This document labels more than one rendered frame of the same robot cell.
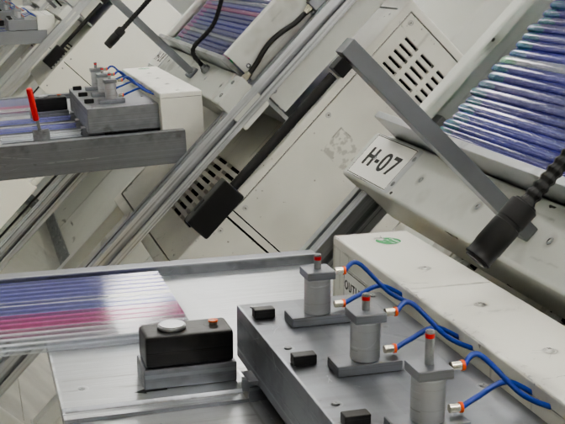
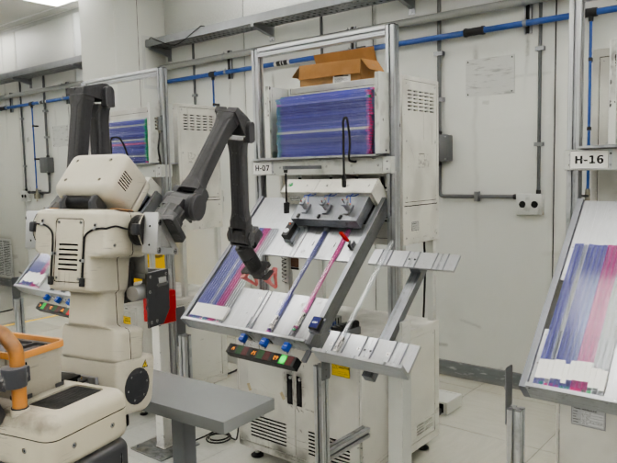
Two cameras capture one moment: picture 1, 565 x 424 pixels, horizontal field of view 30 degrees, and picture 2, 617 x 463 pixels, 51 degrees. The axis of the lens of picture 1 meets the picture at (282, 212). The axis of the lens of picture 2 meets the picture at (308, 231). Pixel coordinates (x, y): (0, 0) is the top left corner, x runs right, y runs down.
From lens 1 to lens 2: 1.96 m
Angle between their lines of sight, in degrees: 30
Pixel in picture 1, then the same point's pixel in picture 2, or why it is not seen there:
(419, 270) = (307, 186)
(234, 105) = (165, 173)
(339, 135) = (189, 155)
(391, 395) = (337, 209)
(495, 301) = (328, 183)
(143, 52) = not seen: outside the picture
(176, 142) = (158, 196)
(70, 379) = (278, 253)
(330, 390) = (330, 217)
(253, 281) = (263, 211)
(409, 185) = (278, 170)
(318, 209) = not seen: hidden behind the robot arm
